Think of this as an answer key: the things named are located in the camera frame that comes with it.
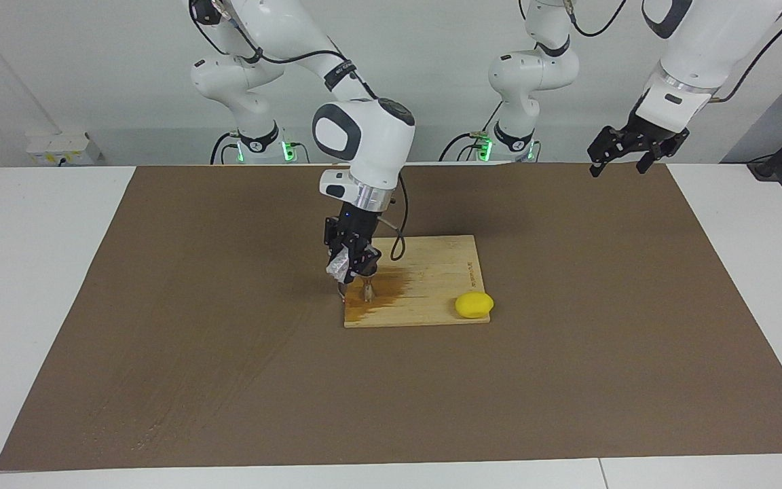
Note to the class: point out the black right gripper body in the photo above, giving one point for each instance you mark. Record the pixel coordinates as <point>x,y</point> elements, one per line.
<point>354,231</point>

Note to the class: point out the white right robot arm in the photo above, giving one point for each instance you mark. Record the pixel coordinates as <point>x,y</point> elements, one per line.
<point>370,146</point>

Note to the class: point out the white power strip box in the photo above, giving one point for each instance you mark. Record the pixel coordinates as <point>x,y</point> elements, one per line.
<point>58,149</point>

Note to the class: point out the bamboo cutting board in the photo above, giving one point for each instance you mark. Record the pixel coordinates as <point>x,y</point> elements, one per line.
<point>432,278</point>

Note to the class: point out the clear plastic cup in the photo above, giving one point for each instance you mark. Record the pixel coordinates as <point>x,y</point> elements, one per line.
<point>340,270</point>

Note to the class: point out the brown table mat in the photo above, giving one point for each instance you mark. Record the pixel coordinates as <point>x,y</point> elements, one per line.
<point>391,394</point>

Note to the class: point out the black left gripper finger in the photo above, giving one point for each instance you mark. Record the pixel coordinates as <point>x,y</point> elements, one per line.
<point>601,146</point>
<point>649,159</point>

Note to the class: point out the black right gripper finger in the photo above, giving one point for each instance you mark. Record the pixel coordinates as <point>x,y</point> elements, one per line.
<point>335,250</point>
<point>369,263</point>

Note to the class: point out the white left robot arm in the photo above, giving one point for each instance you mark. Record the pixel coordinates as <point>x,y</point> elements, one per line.
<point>533,71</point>

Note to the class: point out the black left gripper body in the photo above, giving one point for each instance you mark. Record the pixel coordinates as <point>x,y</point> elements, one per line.
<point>656,136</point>

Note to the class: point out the yellow lemon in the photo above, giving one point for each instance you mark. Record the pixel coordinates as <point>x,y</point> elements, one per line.
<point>474,305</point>

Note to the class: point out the steel jigger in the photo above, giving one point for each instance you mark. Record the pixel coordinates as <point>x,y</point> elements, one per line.
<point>368,292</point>

